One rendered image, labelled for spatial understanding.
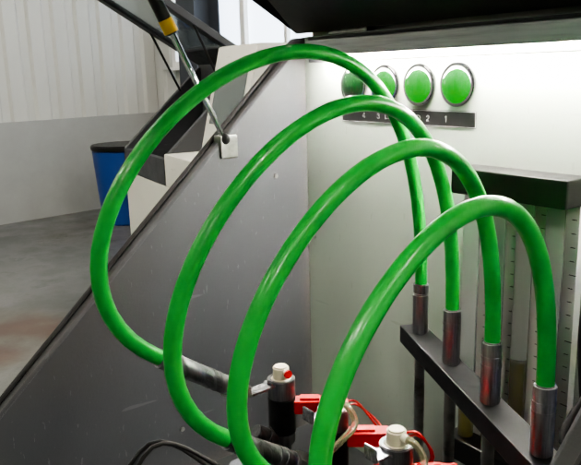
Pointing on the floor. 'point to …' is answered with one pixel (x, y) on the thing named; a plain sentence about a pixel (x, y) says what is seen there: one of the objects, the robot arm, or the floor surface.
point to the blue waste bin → (104, 154)
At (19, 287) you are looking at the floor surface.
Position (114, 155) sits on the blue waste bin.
